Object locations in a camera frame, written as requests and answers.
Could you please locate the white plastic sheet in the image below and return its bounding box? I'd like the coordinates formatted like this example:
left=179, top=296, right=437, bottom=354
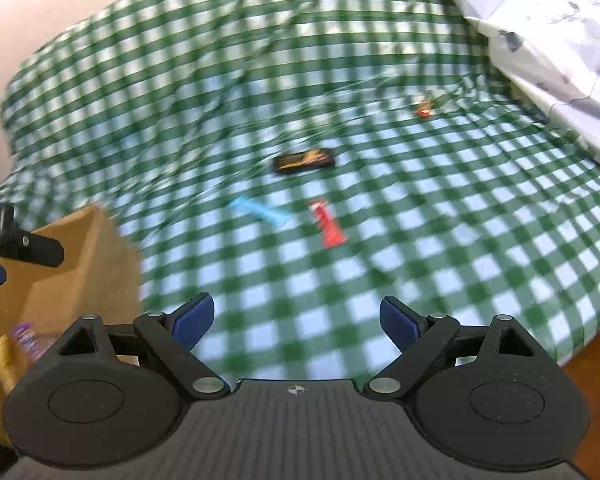
left=430, top=0, right=600, bottom=172

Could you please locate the black snack packet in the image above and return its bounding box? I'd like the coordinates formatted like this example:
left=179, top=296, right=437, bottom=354
left=273, top=147, right=338, bottom=176

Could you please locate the brown cardboard box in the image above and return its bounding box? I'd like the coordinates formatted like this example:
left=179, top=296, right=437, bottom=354
left=0, top=202, right=144, bottom=453

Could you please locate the red snack stick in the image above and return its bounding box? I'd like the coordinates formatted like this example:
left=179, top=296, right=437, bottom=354
left=308, top=199, right=348, bottom=249

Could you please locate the yellow and white snack bar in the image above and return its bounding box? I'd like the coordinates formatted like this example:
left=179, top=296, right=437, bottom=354
left=0, top=335, right=29, bottom=397

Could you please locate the blue snack stick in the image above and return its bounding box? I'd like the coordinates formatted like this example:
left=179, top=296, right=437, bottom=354
left=229, top=196, right=292, bottom=227

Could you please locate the purple candy wrapper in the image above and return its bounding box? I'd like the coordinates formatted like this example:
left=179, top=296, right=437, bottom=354
left=10, top=323, right=49, bottom=361

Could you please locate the green checked blanket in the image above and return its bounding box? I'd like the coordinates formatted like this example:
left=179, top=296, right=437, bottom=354
left=0, top=0, right=600, bottom=382

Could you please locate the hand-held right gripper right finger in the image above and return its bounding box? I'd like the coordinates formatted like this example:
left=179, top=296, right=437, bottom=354
left=362, top=295, right=542, bottom=402

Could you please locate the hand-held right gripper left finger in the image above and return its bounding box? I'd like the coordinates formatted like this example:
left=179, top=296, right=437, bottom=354
left=54, top=292, right=232, bottom=402

